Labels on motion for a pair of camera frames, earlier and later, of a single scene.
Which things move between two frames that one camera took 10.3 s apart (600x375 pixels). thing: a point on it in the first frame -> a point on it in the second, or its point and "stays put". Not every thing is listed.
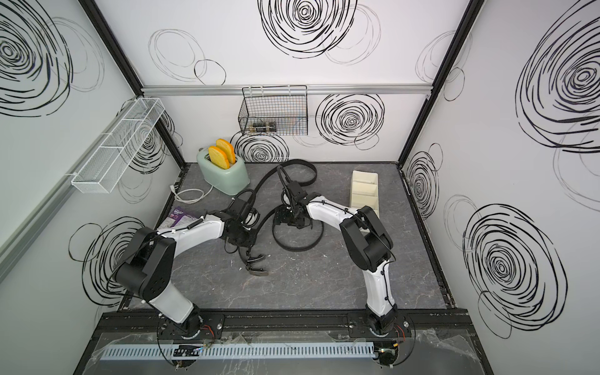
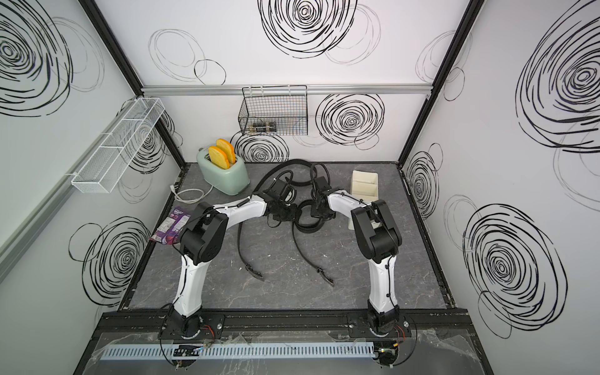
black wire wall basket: [278, 110] stays put
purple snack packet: [178, 219] stays put
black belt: [281, 170] -> [305, 229]
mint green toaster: [233, 181] stays put
